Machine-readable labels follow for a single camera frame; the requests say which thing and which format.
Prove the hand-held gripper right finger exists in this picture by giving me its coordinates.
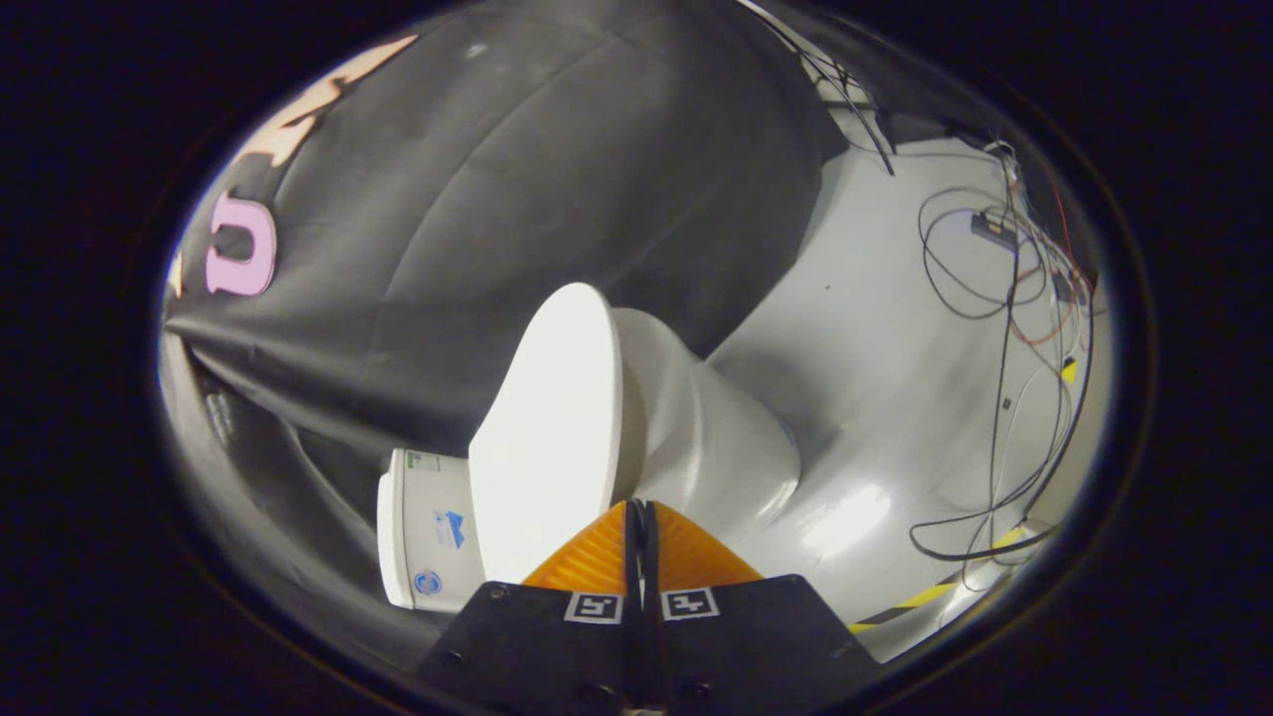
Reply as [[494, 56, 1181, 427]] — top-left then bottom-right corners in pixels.
[[644, 500, 881, 712]]

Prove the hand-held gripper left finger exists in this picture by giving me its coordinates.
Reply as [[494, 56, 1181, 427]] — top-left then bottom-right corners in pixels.
[[418, 500, 647, 712]]

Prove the white ceramic toilet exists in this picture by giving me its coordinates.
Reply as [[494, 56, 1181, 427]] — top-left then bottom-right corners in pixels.
[[376, 308, 803, 613]]

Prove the yellow black floor tape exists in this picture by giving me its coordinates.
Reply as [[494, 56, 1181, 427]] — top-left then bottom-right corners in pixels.
[[848, 358, 1080, 634]]

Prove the black backdrop cloth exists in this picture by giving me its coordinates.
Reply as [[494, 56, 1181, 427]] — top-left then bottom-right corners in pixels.
[[159, 0, 846, 677]]

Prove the looped black floor cable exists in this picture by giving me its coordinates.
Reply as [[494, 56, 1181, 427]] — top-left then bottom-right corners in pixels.
[[917, 187, 1050, 321]]

